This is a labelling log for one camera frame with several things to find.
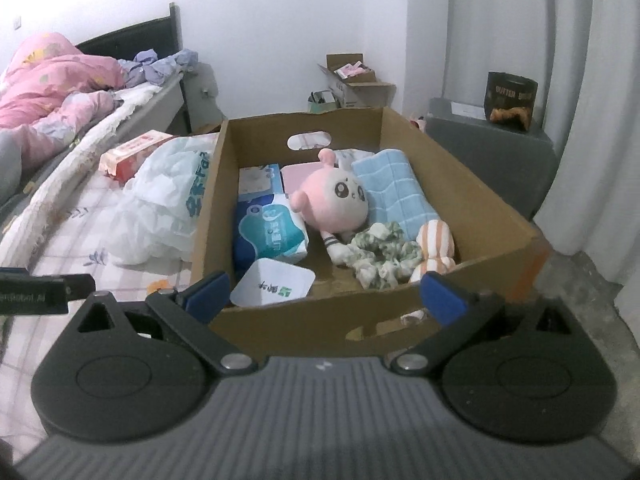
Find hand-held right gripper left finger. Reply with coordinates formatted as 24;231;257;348
65;270;259;376

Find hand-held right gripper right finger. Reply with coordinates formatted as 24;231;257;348
390;271;577;376

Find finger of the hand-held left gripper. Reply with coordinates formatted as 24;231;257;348
64;273;97;305

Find large cardboard box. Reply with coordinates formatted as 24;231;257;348
190;106;552;361

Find light blue towel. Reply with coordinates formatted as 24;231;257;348
350;149;442;237

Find pink textured cloth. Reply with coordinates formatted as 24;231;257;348
280;161;327;197

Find orange striped sock ball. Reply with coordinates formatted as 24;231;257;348
407;220;457;287

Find white square packet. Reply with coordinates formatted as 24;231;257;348
230;258;316;309

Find green floral scrunchie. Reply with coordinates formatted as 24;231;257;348
347;221;424;292

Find blue white tissue pack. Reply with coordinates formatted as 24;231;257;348
232;194;309;272

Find white plastic bag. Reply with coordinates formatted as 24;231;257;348
104;134;222;267

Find white blue flat packet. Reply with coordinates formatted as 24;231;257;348
237;163;287;199

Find white fuzzy mattress pad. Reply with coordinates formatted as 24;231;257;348
0;81;162;263

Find red cream wet wipes pack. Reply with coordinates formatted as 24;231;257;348
98;130;174;184

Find grey cabinet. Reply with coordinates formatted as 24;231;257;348
425;97;559;222

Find pink round plush toy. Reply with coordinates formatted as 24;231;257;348
290;147;372;267

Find white cloth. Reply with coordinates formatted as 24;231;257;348
334;149;377;170

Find white paper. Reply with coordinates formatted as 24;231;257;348
450;101;490;121

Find white bedside cabinet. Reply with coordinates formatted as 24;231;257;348
186;62;224;135

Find pink grey patchwork quilt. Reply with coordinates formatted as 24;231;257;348
0;31;130;201

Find black snack canister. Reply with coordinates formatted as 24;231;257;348
484;72;539;132

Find open small cardboard box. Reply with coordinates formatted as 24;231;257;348
317;53;397;110

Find small green white box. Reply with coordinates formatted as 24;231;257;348
306;90;342;114

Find purple clothes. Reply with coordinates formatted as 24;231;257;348
119;48;199;89

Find white curtain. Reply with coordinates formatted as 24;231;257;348
407;0;640;257

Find black bed headboard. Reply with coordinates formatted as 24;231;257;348
75;3;193;133

